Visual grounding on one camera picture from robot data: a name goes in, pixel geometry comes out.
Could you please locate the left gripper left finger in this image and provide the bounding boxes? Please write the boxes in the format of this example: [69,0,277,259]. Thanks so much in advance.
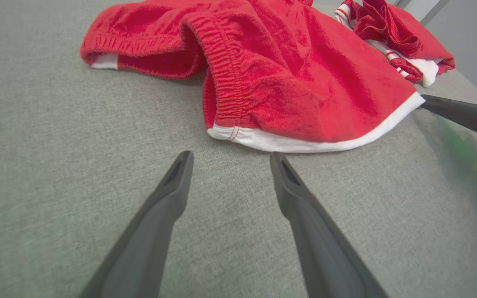
[79,151,194,298]

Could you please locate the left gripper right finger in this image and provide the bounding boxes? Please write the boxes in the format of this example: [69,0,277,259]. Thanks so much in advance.
[270,151,390,298]

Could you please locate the red shirt with striped trim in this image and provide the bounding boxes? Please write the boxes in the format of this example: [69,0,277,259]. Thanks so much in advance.
[335,0,455,88]

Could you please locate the red shorts with white hem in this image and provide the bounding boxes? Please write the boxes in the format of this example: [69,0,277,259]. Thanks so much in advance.
[80,0,426,154]

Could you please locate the grey fabric sofa seat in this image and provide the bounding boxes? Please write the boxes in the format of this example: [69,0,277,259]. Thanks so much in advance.
[0,0,477,298]

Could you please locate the grey partition frame post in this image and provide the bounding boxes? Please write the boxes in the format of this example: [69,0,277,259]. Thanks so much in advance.
[394,0,452,26]

